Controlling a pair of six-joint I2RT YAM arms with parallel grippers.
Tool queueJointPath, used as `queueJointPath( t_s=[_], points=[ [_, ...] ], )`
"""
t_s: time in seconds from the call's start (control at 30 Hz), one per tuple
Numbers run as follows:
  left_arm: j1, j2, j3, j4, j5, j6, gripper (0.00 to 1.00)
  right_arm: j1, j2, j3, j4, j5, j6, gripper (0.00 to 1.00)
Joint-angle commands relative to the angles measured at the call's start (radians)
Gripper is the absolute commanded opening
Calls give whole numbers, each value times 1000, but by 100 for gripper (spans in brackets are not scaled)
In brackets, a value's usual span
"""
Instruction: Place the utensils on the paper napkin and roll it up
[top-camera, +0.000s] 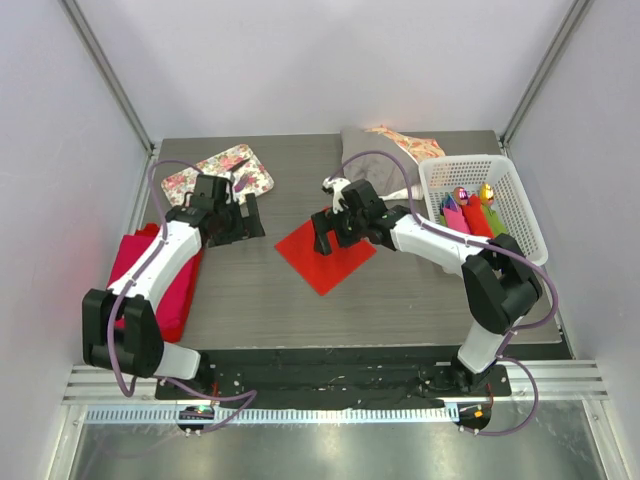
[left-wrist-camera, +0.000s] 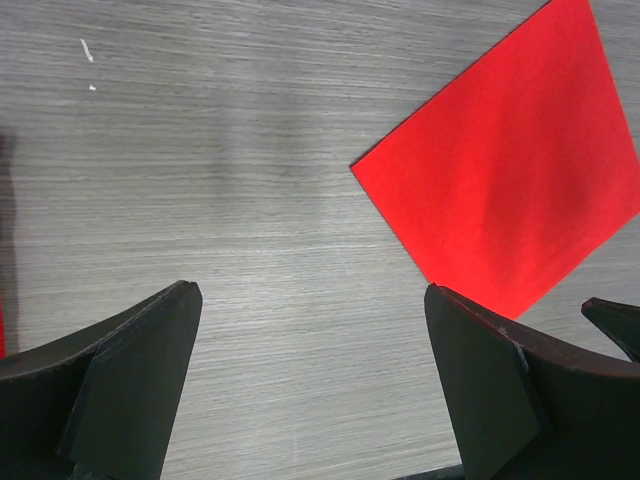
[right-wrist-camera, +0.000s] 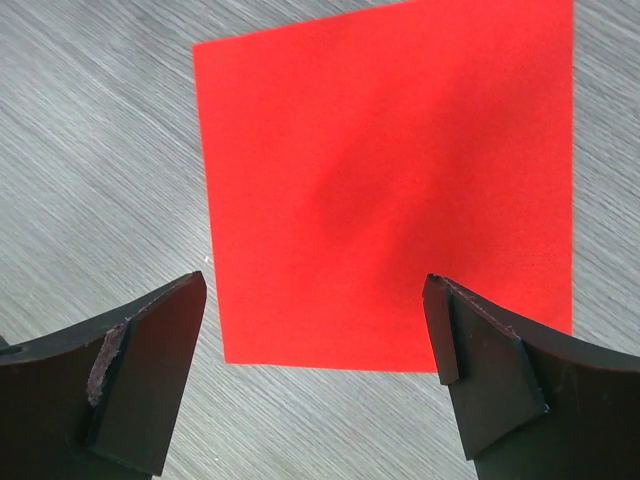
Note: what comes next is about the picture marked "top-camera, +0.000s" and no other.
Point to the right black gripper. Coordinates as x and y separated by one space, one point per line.
323 222

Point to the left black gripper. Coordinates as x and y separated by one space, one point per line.
239 232

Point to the red paper napkin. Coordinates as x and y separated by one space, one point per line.
322 273

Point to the floral rectangular tray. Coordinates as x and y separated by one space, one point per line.
259 182

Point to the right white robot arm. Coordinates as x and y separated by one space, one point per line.
500 289

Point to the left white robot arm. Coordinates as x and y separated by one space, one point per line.
120 331

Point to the pink napkin roll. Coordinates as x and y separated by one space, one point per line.
453 217

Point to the grey cloth bag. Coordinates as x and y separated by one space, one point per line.
383 174

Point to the magenta folded cloth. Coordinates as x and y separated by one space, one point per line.
177 280

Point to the red folded cloth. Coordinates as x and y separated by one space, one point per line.
185 300

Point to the orange floral cloth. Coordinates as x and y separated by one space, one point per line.
420 149

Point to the white perforated plastic basket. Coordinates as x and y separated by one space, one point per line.
440 176

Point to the purple iridescent spoon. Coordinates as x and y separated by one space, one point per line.
460 196

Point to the gold iridescent spoon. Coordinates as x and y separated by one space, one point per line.
486 195

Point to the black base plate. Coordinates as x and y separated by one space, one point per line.
370 378

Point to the white slotted cable duct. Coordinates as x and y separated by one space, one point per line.
193 415

